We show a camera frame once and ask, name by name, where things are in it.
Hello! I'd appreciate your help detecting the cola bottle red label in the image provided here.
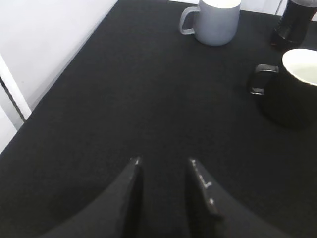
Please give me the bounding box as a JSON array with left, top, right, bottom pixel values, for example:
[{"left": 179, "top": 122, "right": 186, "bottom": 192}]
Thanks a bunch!
[{"left": 270, "top": 0, "right": 317, "bottom": 51}]

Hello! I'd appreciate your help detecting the grey ceramic mug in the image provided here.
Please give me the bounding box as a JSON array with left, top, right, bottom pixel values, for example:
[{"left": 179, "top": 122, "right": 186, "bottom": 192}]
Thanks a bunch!
[{"left": 178, "top": 0, "right": 241, "bottom": 46}]

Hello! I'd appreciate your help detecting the black mug white inside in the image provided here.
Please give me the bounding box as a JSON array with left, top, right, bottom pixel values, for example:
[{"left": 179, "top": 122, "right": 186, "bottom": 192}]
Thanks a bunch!
[{"left": 247, "top": 48, "right": 317, "bottom": 128}]

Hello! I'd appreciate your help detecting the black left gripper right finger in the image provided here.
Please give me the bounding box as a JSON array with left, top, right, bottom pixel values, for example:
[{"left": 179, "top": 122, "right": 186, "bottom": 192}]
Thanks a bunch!
[{"left": 188, "top": 158, "right": 289, "bottom": 238}]

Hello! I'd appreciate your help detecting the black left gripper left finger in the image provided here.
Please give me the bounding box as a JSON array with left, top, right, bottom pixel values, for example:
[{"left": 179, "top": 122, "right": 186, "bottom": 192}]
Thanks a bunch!
[{"left": 43, "top": 157, "right": 143, "bottom": 238}]

